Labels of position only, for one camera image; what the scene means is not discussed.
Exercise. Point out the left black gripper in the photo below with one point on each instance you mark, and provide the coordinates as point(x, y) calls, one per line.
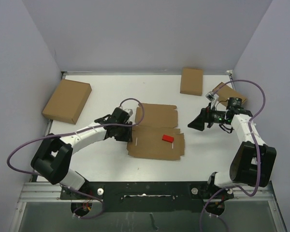
point(126, 137)

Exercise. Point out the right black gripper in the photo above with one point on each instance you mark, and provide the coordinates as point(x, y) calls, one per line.
point(205, 117)

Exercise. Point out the small red block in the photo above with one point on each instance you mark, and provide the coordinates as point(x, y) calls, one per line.
point(168, 138)

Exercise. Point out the brown cardboard box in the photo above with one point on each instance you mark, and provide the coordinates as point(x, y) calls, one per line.
point(155, 121)

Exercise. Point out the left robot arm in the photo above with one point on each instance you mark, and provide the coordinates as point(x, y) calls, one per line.
point(53, 157)

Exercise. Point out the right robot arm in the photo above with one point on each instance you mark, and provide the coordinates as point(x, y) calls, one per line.
point(253, 162)

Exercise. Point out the small folded cardboard box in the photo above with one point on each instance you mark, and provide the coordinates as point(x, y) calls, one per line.
point(226, 92)

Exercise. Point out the upright folded cardboard box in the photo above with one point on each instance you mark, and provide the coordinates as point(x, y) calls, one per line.
point(191, 81)

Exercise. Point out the large folded cardboard box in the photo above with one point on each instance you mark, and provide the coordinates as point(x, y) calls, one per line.
point(67, 101)

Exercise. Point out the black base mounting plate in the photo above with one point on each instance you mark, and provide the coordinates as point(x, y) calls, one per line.
point(149, 196)

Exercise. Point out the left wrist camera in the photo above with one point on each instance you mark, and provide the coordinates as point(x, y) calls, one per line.
point(128, 111)

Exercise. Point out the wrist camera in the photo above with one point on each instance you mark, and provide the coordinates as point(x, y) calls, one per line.
point(213, 99)
point(128, 111)

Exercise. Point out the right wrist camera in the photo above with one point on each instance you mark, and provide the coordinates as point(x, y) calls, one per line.
point(213, 99)

